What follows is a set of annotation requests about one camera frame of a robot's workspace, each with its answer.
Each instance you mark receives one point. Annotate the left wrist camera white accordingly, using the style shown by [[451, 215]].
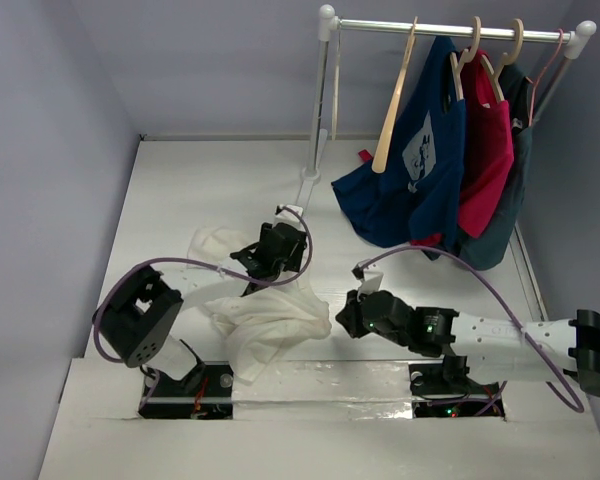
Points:
[[290, 215]]

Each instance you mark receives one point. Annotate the wooden hanger under red shirt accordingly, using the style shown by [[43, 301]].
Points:
[[505, 65]]

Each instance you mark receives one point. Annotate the wooden hanger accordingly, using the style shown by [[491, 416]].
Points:
[[458, 61], [380, 158], [505, 65]]

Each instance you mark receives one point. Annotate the white t shirt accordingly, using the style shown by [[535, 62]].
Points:
[[262, 327]]

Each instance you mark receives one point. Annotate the blue t shirt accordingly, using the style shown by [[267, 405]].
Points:
[[416, 198]]

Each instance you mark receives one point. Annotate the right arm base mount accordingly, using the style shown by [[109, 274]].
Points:
[[443, 388]]

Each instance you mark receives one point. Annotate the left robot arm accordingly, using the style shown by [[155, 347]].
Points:
[[137, 315]]

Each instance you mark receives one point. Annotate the wooden hanger under blue shirt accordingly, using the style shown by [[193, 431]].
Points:
[[458, 61]]

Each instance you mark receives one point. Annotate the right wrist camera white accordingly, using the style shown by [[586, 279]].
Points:
[[369, 276]]

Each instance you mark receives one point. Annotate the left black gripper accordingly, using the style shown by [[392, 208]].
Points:
[[290, 264]]

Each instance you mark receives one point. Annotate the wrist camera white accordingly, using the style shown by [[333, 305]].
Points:
[[290, 215], [369, 276]]

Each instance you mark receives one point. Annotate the dark teal t shirt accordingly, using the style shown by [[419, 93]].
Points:
[[517, 170]]

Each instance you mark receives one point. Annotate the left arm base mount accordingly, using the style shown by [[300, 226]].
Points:
[[211, 399]]

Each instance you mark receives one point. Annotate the red t shirt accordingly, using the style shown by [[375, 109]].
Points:
[[448, 162]]

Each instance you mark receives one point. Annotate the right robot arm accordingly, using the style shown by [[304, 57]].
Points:
[[466, 353]]

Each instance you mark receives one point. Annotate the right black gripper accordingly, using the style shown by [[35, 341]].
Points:
[[355, 314]]

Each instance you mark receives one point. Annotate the pink wire hanger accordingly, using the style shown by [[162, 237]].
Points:
[[536, 83]]

